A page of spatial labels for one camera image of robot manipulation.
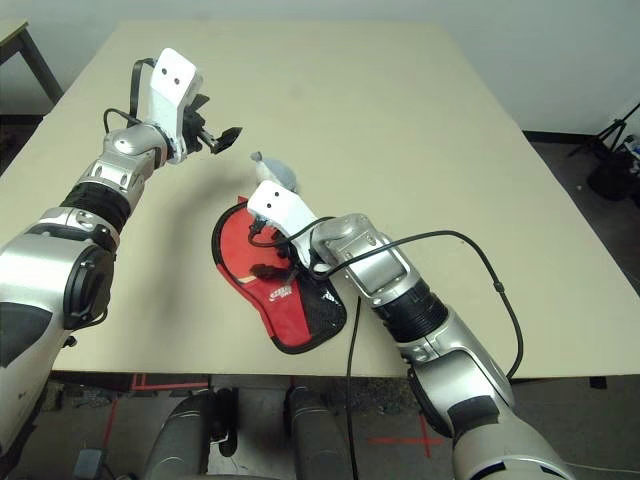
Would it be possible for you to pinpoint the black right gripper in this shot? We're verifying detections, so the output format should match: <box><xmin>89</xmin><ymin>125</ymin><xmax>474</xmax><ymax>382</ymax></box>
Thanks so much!
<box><xmin>248</xmin><ymin>239</ymin><xmax>314</xmax><ymax>283</ymax></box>

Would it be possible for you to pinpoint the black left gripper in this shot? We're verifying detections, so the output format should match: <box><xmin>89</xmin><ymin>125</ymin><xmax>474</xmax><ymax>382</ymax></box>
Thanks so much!
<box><xmin>182</xmin><ymin>93</ymin><xmax>245</xmax><ymax>154</ymax></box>

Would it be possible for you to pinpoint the black red zippered paddle case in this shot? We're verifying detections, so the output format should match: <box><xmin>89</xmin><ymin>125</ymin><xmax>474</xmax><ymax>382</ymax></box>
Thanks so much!
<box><xmin>209</xmin><ymin>194</ymin><xmax>349</xmax><ymax>357</ymax></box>

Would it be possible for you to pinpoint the dark grey robot right leg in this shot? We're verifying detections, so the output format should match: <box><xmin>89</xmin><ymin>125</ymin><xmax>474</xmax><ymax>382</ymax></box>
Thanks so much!
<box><xmin>283</xmin><ymin>385</ymin><xmax>359</xmax><ymax>480</ymax></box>

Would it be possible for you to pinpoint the dark grey robot leg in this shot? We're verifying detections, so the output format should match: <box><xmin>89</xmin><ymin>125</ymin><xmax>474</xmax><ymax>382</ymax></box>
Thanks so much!
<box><xmin>144</xmin><ymin>389</ymin><xmax>239</xmax><ymax>480</ymax></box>
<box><xmin>283</xmin><ymin>385</ymin><xmax>359</xmax><ymax>480</ymax></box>

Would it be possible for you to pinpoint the dark grey robot left leg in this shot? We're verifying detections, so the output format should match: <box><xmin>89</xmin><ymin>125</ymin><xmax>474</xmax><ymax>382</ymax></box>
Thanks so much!
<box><xmin>144</xmin><ymin>389</ymin><xmax>239</xmax><ymax>480</ymax></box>

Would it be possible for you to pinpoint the grey foot pedal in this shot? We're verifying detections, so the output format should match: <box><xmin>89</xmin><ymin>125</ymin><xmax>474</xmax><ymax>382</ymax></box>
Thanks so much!
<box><xmin>74</xmin><ymin>448</ymin><xmax>109</xmax><ymax>479</ymax></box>

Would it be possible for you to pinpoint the black bag on floor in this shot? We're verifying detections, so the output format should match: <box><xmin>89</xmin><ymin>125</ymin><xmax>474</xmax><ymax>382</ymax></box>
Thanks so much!
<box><xmin>587</xmin><ymin>149</ymin><xmax>640</xmax><ymax>202</ymax></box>

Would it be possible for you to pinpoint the black tripod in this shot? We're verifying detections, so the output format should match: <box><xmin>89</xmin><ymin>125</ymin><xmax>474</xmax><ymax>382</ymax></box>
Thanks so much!
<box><xmin>567</xmin><ymin>102</ymin><xmax>640</xmax><ymax>161</ymax></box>

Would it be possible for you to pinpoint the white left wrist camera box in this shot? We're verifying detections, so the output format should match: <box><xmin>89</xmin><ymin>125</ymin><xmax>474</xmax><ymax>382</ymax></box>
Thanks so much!
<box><xmin>148</xmin><ymin>48</ymin><xmax>205</xmax><ymax>167</ymax></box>

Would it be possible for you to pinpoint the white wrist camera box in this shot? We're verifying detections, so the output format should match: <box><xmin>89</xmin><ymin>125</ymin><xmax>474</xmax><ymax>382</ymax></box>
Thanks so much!
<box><xmin>246</xmin><ymin>180</ymin><xmax>322</xmax><ymax>267</ymax></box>
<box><xmin>148</xmin><ymin>48</ymin><xmax>205</xmax><ymax>167</ymax></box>

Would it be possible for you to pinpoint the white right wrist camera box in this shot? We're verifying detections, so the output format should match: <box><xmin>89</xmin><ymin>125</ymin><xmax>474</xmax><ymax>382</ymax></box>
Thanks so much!
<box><xmin>246</xmin><ymin>180</ymin><xmax>322</xmax><ymax>267</ymax></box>

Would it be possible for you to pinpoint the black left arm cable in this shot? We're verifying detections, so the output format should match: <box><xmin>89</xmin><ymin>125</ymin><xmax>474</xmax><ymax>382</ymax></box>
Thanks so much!
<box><xmin>102</xmin><ymin>57</ymin><xmax>157</xmax><ymax>137</ymax></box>

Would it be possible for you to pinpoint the beige side table black frame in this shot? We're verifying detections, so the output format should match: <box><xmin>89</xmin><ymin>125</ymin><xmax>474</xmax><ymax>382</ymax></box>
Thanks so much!
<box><xmin>0</xmin><ymin>18</ymin><xmax>64</xmax><ymax>117</ymax></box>

